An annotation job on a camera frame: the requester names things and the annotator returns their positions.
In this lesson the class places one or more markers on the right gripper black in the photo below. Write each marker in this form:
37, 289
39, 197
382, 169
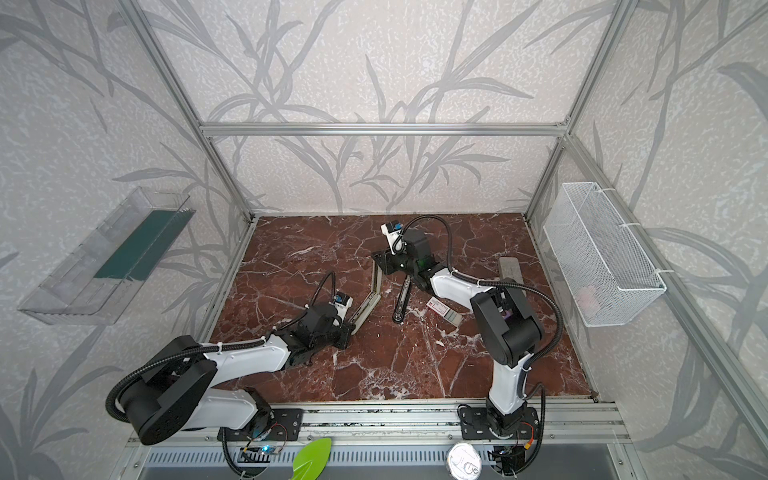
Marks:
393, 264

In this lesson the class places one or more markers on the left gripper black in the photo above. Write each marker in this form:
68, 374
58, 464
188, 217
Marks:
345, 330

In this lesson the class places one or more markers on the black stapler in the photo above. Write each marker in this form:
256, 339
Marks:
401, 305

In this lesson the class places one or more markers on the red white staples box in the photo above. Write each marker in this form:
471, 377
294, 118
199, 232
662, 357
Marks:
444, 311

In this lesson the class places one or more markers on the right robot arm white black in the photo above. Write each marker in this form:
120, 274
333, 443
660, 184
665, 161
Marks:
510, 331

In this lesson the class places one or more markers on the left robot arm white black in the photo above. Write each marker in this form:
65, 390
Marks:
179, 388

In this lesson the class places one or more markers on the small green circuit board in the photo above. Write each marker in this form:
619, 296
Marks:
261, 451

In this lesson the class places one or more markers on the green leaf sticker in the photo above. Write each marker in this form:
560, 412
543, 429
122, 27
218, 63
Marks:
311, 460

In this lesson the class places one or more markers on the pink item in basket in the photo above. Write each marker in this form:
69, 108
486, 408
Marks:
588, 302

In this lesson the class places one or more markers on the round silver can lid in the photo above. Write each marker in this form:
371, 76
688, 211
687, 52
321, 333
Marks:
463, 462

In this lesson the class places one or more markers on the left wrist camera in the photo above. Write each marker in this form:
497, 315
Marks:
342, 302

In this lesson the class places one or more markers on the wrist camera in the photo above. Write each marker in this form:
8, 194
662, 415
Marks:
393, 232
342, 302

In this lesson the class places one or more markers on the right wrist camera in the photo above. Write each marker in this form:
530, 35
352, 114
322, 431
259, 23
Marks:
393, 232

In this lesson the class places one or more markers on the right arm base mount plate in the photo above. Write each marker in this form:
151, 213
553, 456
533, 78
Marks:
485, 423

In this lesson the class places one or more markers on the white wire mesh basket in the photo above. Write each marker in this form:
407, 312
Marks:
594, 245

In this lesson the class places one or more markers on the clear plastic wall tray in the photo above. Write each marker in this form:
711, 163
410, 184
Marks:
95, 283

